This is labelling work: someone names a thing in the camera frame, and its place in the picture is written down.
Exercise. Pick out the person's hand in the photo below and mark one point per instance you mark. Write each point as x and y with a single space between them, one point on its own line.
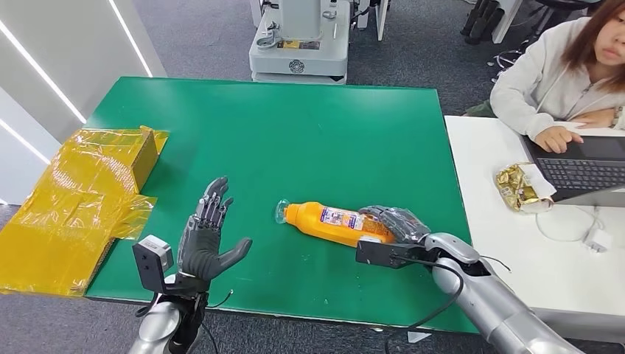
556 139
598 118

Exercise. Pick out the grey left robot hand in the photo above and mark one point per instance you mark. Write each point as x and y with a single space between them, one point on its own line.
200 249

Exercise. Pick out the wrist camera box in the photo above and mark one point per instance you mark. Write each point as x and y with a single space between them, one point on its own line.
381 253
149 264

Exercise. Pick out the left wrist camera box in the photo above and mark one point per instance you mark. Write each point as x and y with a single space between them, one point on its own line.
149 264

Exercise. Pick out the wristwatch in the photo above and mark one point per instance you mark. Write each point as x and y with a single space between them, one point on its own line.
616 117

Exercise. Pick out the yellow taped cardboard box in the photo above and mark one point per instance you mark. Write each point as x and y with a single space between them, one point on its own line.
73 195

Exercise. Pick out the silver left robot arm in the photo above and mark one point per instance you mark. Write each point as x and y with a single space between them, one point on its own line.
156 325

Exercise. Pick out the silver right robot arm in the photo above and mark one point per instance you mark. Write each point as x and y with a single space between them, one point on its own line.
493 305

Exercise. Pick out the white table leg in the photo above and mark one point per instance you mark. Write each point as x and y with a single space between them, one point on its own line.
382 19

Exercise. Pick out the person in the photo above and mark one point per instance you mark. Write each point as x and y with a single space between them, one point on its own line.
537 83

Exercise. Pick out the person's right hand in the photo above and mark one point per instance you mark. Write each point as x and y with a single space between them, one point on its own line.
556 139

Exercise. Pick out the white paper scrap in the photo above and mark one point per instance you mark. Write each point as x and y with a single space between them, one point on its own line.
417 337

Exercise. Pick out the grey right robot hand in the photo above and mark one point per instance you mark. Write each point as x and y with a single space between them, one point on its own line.
403 225

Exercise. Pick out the grey robot base machine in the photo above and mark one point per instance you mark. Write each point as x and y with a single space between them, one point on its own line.
298 53

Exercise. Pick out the gold foil snack packet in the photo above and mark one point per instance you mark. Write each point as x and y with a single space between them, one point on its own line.
517 188

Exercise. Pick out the orange detergent bottle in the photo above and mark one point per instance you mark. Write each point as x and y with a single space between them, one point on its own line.
312 222

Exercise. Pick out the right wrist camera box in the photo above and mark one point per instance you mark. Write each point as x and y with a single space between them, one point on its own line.
381 253

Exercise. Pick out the black laptop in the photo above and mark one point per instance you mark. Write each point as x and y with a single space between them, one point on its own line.
581 171

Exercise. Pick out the person's left hand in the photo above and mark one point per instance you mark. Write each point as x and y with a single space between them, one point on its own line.
598 118

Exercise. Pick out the white charger adapter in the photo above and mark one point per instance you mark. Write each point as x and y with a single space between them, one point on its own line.
598 240

